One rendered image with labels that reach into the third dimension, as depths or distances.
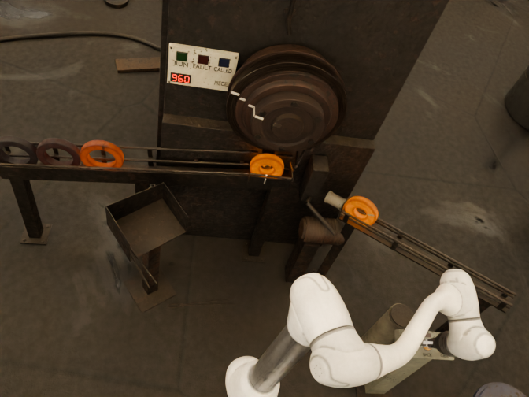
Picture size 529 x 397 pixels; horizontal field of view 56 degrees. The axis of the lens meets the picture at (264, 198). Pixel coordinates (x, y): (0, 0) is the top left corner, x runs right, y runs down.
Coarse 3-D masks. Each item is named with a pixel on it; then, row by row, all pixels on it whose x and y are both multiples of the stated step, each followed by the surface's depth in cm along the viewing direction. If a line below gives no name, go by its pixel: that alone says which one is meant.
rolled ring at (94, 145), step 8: (88, 144) 210; (96, 144) 210; (104, 144) 210; (112, 144) 212; (80, 152) 213; (88, 152) 213; (112, 152) 213; (120, 152) 216; (88, 160) 217; (120, 160) 217
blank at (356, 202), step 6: (354, 198) 221; (360, 198) 220; (366, 198) 220; (348, 204) 224; (354, 204) 222; (360, 204) 220; (366, 204) 218; (372, 204) 219; (348, 210) 227; (354, 210) 226; (366, 210) 220; (372, 210) 218; (354, 216) 227; (360, 216) 227; (366, 216) 225; (372, 216) 220; (366, 222) 225; (372, 222) 223
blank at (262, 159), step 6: (258, 156) 220; (264, 156) 219; (270, 156) 219; (276, 156) 221; (252, 162) 221; (258, 162) 221; (264, 162) 220; (270, 162) 220; (276, 162) 220; (282, 162) 222; (252, 168) 224; (258, 168) 223; (276, 168) 223; (282, 168) 223; (270, 174) 227; (276, 174) 226
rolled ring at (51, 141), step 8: (40, 144) 210; (48, 144) 208; (56, 144) 208; (64, 144) 209; (72, 144) 212; (40, 152) 212; (72, 152) 213; (40, 160) 216; (48, 160) 217; (56, 160) 221; (72, 160) 219; (80, 160) 217
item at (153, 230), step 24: (144, 192) 207; (168, 192) 210; (120, 216) 210; (144, 216) 213; (168, 216) 215; (120, 240) 200; (144, 240) 207; (168, 240) 208; (144, 264) 235; (144, 288) 255; (168, 288) 259
